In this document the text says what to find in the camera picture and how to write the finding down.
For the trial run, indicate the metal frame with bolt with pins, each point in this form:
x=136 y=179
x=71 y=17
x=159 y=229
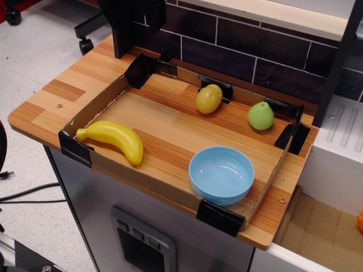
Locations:
x=17 y=257

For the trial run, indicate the toy dishwasher control panel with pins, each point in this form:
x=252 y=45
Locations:
x=143 y=248

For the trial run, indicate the dark vertical post right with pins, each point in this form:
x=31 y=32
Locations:
x=338 y=64

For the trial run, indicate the yellow toy banana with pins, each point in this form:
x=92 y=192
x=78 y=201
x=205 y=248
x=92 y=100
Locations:
x=115 y=134

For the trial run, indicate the black caster wheel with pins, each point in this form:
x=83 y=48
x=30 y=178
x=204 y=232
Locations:
x=12 y=14

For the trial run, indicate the light blue bowl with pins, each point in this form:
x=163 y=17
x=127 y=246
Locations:
x=221 y=175

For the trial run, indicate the white toy sink unit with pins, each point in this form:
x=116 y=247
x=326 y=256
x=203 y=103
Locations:
x=320 y=231

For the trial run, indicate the green toy pear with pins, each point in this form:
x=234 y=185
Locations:
x=261 y=116

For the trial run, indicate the orange toy object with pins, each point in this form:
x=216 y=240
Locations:
x=360 y=222

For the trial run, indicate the yellow-brown toy potato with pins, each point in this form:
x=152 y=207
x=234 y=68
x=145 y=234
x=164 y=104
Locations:
x=209 y=99

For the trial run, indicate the black vertical post left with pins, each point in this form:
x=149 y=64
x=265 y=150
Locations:
x=124 y=36

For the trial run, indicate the office chair base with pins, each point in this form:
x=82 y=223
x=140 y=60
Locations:
x=87 y=27

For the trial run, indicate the cardboard fence with black tape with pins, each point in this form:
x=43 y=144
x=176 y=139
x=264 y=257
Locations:
x=157 y=100

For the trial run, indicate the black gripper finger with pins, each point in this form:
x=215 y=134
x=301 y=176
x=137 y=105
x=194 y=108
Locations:
x=120 y=13
x=155 y=14

